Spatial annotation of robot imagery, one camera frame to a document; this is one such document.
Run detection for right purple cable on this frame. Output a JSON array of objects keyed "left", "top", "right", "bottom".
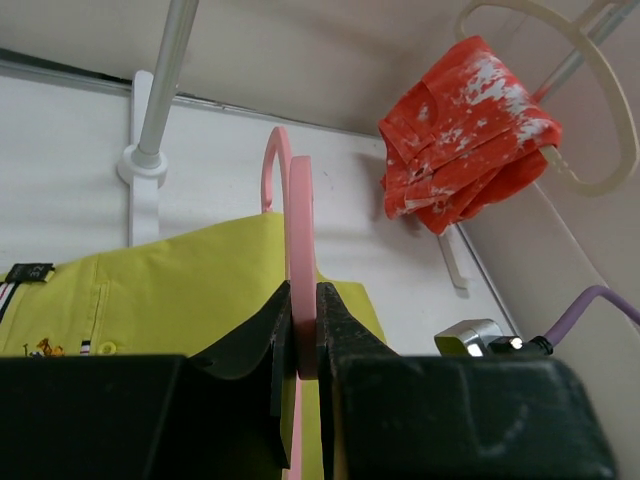
[{"left": 529, "top": 284, "right": 640, "bottom": 357}]

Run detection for pink plastic hanger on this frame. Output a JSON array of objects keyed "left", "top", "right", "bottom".
[{"left": 260, "top": 126, "right": 321, "bottom": 480}]

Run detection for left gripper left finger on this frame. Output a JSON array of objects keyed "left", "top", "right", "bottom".
[{"left": 1, "top": 283, "right": 293, "bottom": 479}]

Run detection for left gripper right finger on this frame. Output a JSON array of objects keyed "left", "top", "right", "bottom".
[{"left": 316, "top": 282, "right": 615, "bottom": 479}]

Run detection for red patterned garment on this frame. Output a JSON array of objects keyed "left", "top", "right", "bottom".
[{"left": 378, "top": 36, "right": 562, "bottom": 235}]

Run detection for white clothes rack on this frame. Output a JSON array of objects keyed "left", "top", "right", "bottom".
[{"left": 115, "top": 0, "right": 640, "bottom": 301}]

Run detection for yellow trousers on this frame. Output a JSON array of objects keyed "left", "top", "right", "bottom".
[{"left": 0, "top": 211, "right": 389, "bottom": 480}]

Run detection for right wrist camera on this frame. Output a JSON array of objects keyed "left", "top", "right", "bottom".
[{"left": 434, "top": 319, "right": 524, "bottom": 357}]

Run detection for beige wooden hanger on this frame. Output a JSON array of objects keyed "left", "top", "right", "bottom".
[{"left": 453, "top": 0, "right": 640, "bottom": 197}]

